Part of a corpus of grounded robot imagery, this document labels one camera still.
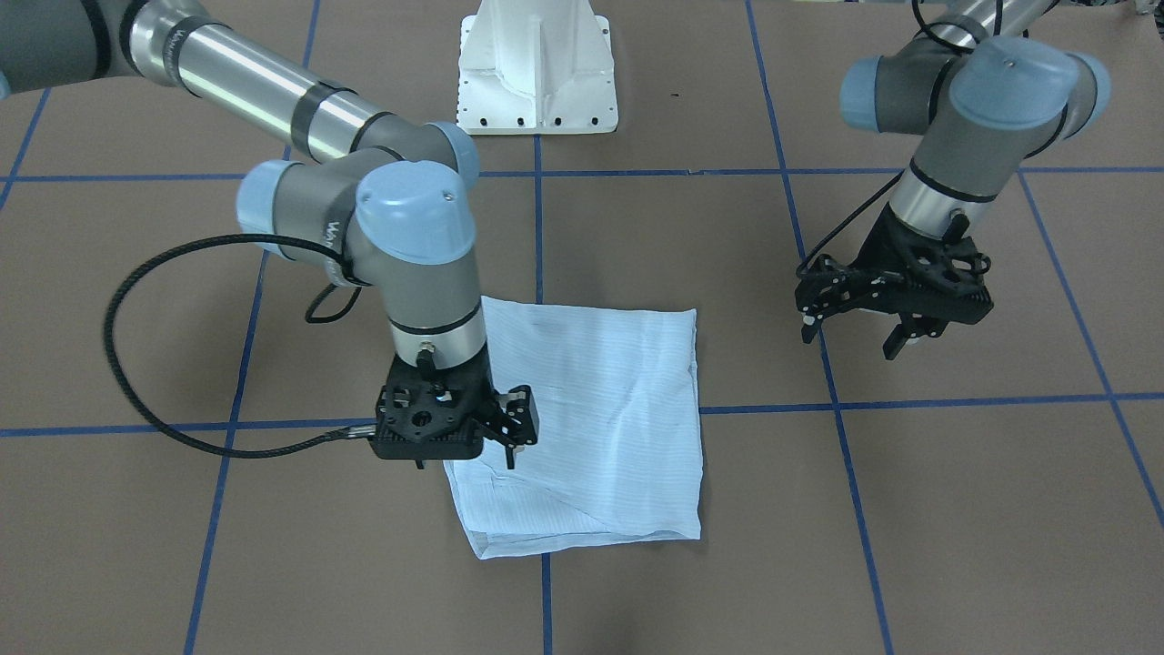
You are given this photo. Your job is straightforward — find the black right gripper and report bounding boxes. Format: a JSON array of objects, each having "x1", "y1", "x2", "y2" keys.
[{"x1": 369, "y1": 349, "x2": 539, "y2": 471}]

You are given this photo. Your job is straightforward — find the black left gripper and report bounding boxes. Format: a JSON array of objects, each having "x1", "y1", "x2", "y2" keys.
[{"x1": 795, "y1": 207, "x2": 994, "y2": 361}]

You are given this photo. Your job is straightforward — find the light blue button-up shirt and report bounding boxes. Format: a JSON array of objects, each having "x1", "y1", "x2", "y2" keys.
[{"x1": 445, "y1": 297, "x2": 704, "y2": 558}]

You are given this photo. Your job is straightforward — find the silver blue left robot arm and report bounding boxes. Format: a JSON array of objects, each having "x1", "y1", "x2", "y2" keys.
[{"x1": 794, "y1": 1, "x2": 1110, "y2": 359}]

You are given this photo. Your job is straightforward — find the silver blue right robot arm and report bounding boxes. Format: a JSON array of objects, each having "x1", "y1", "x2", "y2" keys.
[{"x1": 1, "y1": 1, "x2": 539, "y2": 469}]

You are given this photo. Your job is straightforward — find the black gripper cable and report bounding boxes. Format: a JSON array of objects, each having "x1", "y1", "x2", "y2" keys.
[
  {"x1": 104, "y1": 235, "x2": 383, "y2": 458},
  {"x1": 797, "y1": 0, "x2": 1001, "y2": 277}
]

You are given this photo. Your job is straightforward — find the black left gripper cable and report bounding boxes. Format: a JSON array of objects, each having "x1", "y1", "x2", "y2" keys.
[{"x1": 797, "y1": 0, "x2": 1001, "y2": 277}]

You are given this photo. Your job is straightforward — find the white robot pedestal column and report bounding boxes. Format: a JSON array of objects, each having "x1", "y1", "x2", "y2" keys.
[{"x1": 457, "y1": 1, "x2": 619, "y2": 136}]

